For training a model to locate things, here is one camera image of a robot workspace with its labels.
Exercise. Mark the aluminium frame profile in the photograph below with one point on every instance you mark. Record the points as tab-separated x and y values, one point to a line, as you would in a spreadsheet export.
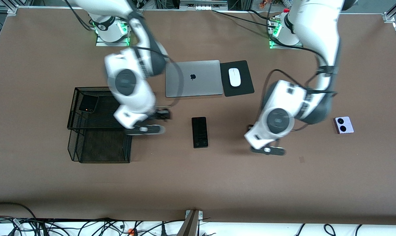
11	9
389	16

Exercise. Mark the white computer mouse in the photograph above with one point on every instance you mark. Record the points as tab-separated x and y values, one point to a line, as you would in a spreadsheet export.
234	77

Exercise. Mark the silver closed laptop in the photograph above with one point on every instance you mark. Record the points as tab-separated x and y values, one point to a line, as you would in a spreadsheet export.
201	78

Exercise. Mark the lavender flip phone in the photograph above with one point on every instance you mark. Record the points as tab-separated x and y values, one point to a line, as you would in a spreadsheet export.
344	125

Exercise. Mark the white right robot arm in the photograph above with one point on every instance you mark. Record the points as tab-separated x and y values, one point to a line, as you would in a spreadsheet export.
132	95

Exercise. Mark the white power strip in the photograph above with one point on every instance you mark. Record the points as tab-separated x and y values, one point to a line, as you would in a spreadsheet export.
201	7

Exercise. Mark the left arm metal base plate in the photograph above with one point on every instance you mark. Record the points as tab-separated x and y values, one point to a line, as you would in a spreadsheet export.
273	47

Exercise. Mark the black flip phone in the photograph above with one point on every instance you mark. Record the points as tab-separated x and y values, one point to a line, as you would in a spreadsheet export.
88	104

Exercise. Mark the black mouse pad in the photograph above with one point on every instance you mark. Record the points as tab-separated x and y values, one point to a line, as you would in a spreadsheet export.
244	88

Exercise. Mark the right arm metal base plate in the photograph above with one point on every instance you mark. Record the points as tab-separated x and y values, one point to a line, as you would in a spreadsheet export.
101	43

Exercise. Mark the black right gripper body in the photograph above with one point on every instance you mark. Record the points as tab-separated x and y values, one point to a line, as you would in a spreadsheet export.
161	114

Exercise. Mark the black slab smartphone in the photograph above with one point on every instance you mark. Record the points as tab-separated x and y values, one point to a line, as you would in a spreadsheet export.
200	132

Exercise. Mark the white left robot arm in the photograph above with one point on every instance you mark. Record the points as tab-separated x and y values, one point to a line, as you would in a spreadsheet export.
309	32

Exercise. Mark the black mesh two-tier organizer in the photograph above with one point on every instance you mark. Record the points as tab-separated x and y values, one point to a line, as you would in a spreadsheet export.
86	147

